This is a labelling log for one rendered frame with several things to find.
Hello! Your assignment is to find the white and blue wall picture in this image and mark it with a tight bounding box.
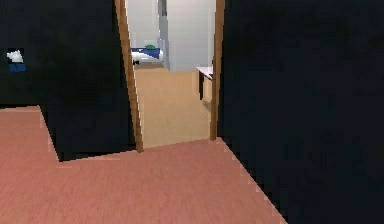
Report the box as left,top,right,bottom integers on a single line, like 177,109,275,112
6,48,27,73

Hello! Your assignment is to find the blue and white bed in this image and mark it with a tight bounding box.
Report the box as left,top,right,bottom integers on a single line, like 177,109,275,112
131,47,165,66

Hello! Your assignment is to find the white top wooden table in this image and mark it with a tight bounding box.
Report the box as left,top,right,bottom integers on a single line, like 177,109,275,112
195,65,214,104

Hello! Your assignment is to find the brown wooden door frame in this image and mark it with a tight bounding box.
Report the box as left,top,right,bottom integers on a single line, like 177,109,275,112
114,0,226,154

